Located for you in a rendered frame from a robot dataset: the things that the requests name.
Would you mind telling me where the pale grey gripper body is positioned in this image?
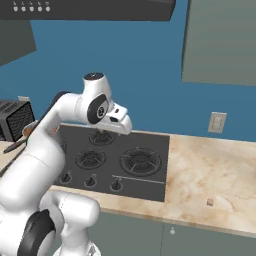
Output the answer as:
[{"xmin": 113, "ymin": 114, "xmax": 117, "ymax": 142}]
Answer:
[{"xmin": 98, "ymin": 115, "xmax": 134, "ymax": 136}]

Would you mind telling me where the dark grey gas hob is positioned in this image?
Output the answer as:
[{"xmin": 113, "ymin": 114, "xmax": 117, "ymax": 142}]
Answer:
[{"xmin": 49, "ymin": 123, "xmax": 171, "ymax": 203}]

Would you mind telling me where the black hob knob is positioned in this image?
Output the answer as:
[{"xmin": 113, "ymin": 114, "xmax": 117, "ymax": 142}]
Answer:
[
  {"xmin": 84, "ymin": 174, "xmax": 98, "ymax": 188},
  {"xmin": 109, "ymin": 177, "xmax": 123, "ymax": 192},
  {"xmin": 59, "ymin": 170, "xmax": 73, "ymax": 184}
]

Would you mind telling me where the black toaster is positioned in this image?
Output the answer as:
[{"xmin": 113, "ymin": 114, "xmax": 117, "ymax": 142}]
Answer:
[{"xmin": 0, "ymin": 99, "xmax": 36, "ymax": 143}]

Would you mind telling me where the grey-green base cupboard door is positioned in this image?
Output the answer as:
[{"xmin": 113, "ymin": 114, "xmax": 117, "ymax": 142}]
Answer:
[
  {"xmin": 87, "ymin": 211, "xmax": 165, "ymax": 256},
  {"xmin": 161, "ymin": 222, "xmax": 256, "ymax": 256}
]

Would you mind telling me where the dark grey range hood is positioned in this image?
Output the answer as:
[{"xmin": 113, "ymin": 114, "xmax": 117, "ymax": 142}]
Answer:
[{"xmin": 0, "ymin": 0, "xmax": 177, "ymax": 22}]

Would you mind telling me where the beige wall socket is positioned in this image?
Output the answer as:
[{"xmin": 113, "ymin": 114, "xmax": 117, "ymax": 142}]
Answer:
[{"xmin": 207, "ymin": 111, "xmax": 228, "ymax": 135}]

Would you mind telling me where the saucepan with dark handle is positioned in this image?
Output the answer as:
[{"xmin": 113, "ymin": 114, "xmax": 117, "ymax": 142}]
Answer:
[{"xmin": 2, "ymin": 121, "xmax": 39, "ymax": 155}]

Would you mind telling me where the grey-green wall cupboard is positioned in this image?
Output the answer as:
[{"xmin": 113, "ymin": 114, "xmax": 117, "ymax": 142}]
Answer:
[{"xmin": 181, "ymin": 0, "xmax": 256, "ymax": 87}]

